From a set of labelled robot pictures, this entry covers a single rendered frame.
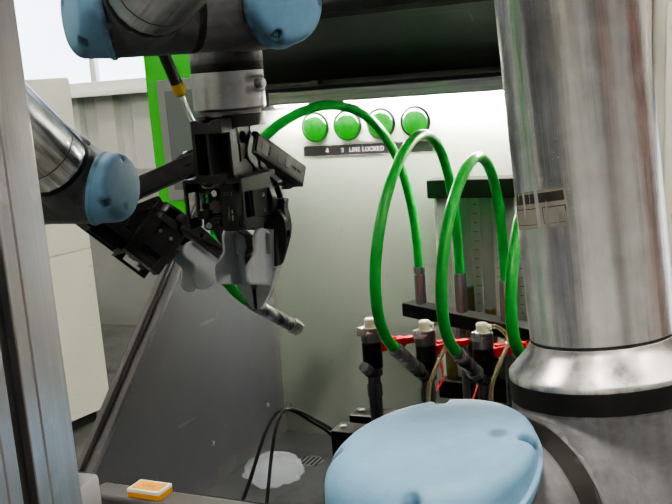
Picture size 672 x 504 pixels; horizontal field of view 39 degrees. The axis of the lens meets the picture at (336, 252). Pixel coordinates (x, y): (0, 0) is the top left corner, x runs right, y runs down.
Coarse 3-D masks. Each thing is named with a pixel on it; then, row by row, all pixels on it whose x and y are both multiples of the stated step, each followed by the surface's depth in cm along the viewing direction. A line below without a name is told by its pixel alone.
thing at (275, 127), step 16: (304, 112) 129; (352, 112) 135; (368, 112) 137; (272, 128) 126; (384, 128) 139; (400, 176) 143; (416, 224) 146; (416, 240) 146; (416, 256) 147; (416, 272) 147
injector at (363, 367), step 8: (368, 336) 130; (376, 336) 130; (368, 344) 130; (376, 344) 130; (368, 352) 130; (376, 352) 130; (368, 360) 130; (376, 360) 130; (360, 368) 129; (368, 368) 129; (376, 368) 131; (368, 376) 130; (376, 376) 131; (368, 384) 132; (376, 384) 132; (368, 392) 132; (376, 392) 132; (376, 400) 132; (376, 408) 132; (376, 416) 132
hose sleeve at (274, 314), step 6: (264, 306) 127; (270, 306) 128; (258, 312) 127; (264, 312) 127; (270, 312) 128; (276, 312) 128; (282, 312) 130; (270, 318) 128; (276, 318) 128; (282, 318) 129; (288, 318) 130; (282, 324) 129; (288, 324) 130; (294, 324) 131
